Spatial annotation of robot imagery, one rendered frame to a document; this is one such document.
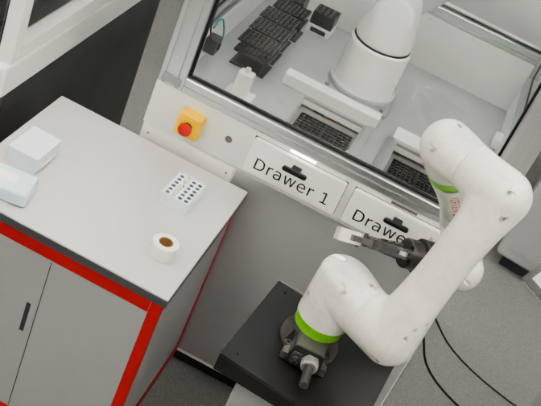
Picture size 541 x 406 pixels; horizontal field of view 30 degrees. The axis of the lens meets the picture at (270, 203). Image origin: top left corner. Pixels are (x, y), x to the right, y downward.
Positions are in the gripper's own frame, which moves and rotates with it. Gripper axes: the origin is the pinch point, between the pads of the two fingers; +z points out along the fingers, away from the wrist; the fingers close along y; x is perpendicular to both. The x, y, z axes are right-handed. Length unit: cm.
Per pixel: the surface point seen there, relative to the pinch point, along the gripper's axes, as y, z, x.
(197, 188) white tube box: 55, 17, -2
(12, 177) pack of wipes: 51, 67, -13
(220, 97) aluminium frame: 60, 16, 24
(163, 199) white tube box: 52, 26, -8
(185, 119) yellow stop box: 65, 22, 15
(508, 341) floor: 112, -160, -29
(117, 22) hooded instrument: 139, 27, 40
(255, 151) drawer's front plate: 56, 3, 12
